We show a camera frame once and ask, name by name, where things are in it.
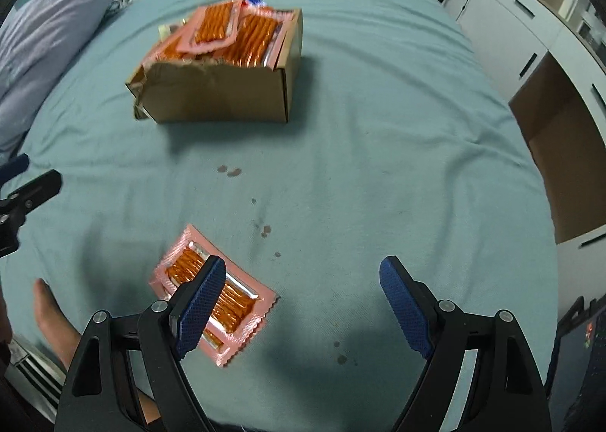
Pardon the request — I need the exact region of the lavender pillow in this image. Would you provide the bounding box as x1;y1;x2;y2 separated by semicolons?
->
0;0;114;163

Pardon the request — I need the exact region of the white slatted panel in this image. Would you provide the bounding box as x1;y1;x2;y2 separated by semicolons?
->
7;335;67;418

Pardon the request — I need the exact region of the white cabinet row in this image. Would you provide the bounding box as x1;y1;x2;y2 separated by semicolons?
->
423;0;606;250

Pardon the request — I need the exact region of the person's bare leg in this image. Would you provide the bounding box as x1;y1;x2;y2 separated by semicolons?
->
33;278;164;429

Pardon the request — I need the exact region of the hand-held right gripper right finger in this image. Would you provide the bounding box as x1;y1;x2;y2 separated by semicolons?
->
379;256;554;432

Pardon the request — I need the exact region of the torn brown cardboard box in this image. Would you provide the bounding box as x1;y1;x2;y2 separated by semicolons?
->
125;7;304;125

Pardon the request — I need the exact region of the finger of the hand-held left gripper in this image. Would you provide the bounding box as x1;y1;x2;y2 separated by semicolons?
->
0;154;30;187
0;170;63;259

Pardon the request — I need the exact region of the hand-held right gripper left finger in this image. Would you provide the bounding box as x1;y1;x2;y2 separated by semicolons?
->
54;256;227;432

